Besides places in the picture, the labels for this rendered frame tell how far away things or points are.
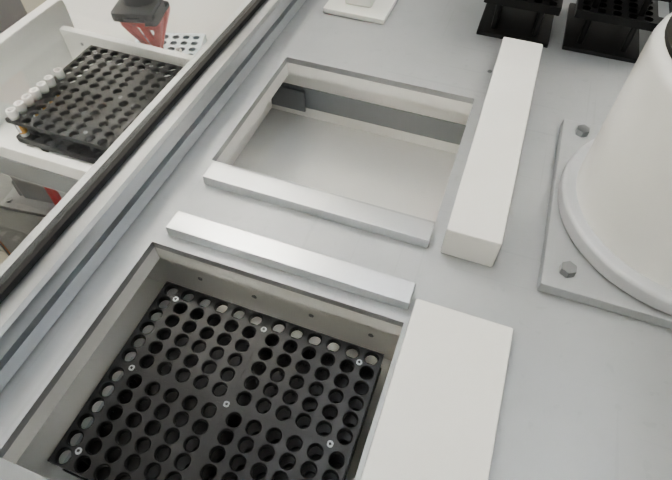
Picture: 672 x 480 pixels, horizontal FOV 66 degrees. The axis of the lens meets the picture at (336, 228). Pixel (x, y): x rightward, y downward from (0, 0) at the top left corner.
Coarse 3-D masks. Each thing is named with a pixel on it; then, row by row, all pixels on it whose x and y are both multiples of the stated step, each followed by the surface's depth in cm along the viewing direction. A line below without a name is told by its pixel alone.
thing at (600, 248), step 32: (640, 64) 39; (640, 96) 38; (576, 128) 56; (608, 128) 43; (640, 128) 38; (576, 160) 51; (608, 160) 42; (640, 160) 39; (576, 192) 48; (608, 192) 43; (640, 192) 39; (576, 224) 46; (608, 224) 43; (640, 224) 40; (544, 256) 46; (576, 256) 46; (608, 256) 44; (640, 256) 42; (544, 288) 44; (576, 288) 44; (608, 288) 44; (640, 288) 42
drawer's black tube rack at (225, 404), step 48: (192, 336) 47; (240, 336) 47; (288, 336) 47; (144, 384) 44; (192, 384) 44; (240, 384) 44; (288, 384) 44; (336, 384) 47; (96, 432) 42; (144, 432) 42; (192, 432) 42; (240, 432) 42; (288, 432) 42; (336, 432) 42
